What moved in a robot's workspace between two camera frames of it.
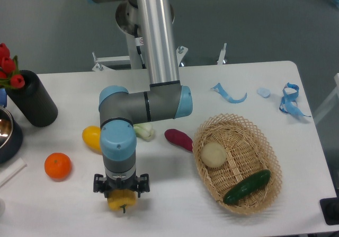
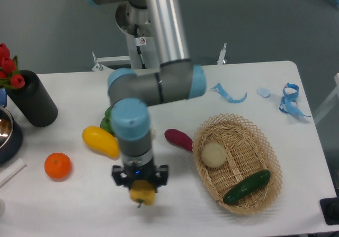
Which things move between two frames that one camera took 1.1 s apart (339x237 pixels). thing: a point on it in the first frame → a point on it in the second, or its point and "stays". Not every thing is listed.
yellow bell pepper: [118, 199] → [142, 191]
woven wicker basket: [248, 152] stays
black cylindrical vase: [33, 101] stays
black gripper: [140, 184] → [135, 172]
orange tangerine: [58, 165] stays
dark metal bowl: [11, 136] stays
